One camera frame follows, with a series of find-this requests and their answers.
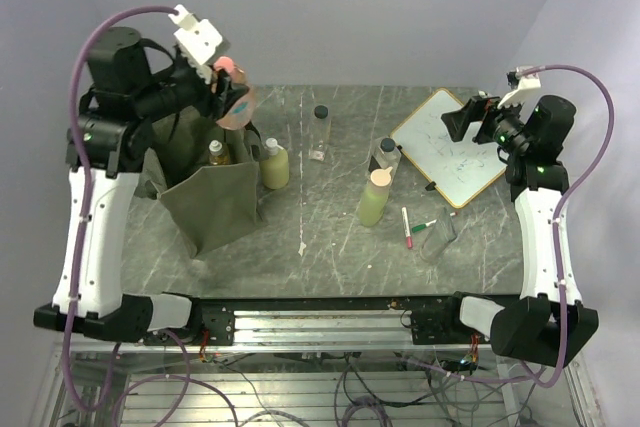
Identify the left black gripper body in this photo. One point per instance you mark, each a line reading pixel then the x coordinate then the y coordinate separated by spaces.
pixel 185 88

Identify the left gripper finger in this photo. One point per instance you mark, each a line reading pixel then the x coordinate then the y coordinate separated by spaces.
pixel 237 105
pixel 224 89

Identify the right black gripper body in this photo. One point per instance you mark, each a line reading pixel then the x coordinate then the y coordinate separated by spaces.
pixel 500 125

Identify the orange bottle pink cap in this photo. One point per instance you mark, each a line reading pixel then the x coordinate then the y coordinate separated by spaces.
pixel 238 76

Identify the amber liquid clear bottle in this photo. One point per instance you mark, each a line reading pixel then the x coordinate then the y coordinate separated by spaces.
pixel 219 153

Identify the tall clear square bottle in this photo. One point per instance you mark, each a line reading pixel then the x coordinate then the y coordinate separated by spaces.
pixel 319 133

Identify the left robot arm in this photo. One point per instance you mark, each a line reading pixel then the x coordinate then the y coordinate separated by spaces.
pixel 111 130

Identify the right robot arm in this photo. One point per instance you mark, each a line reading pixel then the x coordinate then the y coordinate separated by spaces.
pixel 540 237

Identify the olive canvas bag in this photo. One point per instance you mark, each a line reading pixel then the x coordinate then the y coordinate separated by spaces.
pixel 211 206

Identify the yellow-framed whiteboard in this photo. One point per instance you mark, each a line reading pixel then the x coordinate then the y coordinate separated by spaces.
pixel 459 170

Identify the short clear square bottle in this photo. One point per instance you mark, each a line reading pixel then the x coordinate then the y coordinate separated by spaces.
pixel 384 153

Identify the yellow-green pump bottle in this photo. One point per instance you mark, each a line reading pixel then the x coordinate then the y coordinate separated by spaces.
pixel 275 168

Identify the red whiteboard marker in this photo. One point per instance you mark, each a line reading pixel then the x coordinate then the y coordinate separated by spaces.
pixel 407 227

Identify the green whiteboard marker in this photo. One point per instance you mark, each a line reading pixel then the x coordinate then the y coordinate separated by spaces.
pixel 422 226

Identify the green bottle peach cap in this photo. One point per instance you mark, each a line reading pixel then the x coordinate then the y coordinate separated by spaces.
pixel 375 196

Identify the clear plastic cup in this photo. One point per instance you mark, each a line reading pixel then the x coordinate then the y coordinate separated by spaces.
pixel 440 235

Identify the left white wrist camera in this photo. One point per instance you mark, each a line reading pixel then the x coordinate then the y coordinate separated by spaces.
pixel 198 41

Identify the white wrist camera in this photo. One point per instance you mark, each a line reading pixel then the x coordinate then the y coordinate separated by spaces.
pixel 523 82
pixel 198 41

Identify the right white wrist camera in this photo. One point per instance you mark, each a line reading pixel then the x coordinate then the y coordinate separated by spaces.
pixel 523 82

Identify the aluminium mounting rail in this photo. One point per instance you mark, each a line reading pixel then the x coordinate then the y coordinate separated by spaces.
pixel 253 323

